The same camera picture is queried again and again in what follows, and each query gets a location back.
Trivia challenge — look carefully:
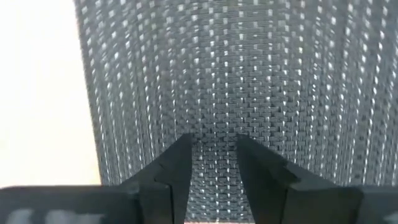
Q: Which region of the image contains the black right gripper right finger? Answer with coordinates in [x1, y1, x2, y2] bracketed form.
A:
[236, 134, 364, 224]

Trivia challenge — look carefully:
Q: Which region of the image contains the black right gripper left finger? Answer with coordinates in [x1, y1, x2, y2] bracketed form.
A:
[119, 133, 193, 224]

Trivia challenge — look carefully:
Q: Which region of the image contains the grey woven placemat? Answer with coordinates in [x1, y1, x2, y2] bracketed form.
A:
[73, 0, 398, 223]

